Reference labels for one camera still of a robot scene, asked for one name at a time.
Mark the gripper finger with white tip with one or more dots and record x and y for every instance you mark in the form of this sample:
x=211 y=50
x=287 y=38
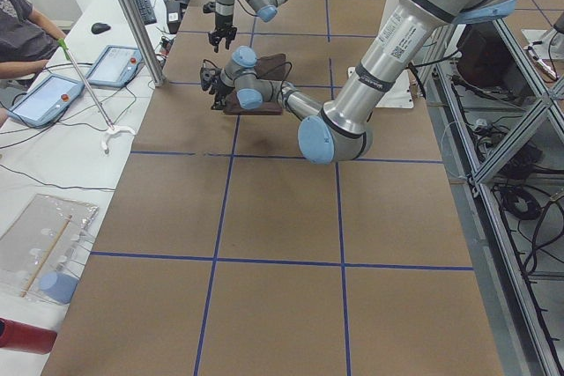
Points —
x=219 y=105

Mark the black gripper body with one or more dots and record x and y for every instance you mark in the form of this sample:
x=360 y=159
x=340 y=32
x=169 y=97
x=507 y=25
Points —
x=221 y=25
x=218 y=91

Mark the dark brown t-shirt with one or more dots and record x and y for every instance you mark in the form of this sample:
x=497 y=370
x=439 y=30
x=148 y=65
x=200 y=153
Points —
x=253 y=95

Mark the black keyboard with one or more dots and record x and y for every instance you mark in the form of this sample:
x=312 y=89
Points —
x=146 y=11

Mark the blue teach pendant far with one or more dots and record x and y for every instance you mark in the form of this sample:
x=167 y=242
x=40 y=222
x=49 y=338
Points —
x=115 y=67

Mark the blue teach pendant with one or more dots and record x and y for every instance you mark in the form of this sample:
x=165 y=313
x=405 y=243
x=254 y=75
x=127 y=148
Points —
x=47 y=101
x=115 y=67

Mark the black computer mouse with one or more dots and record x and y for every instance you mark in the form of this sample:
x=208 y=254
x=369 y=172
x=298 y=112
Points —
x=99 y=28

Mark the blue teach pendant near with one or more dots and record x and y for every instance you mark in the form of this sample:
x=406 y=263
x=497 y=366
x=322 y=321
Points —
x=47 y=101

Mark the seated person grey shirt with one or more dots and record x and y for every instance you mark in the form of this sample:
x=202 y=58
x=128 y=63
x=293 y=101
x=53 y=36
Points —
x=28 y=39

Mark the clear plastic bag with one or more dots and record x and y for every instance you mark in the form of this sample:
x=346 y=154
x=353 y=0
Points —
x=50 y=234

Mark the blue plastic cup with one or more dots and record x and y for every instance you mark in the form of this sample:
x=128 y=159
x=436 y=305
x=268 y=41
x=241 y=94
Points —
x=58 y=286

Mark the red cylinder bottle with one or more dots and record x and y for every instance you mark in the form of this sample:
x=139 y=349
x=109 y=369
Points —
x=22 y=337

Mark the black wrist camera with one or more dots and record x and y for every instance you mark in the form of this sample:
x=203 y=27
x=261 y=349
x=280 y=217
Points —
x=209 y=7
x=208 y=78

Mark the aluminium frame post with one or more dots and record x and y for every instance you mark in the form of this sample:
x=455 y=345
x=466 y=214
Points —
x=141 y=36

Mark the grabber stick green handle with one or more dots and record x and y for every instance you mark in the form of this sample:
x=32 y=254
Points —
x=112 y=128

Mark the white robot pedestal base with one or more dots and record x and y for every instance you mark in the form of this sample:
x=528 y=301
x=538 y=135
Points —
x=379 y=69

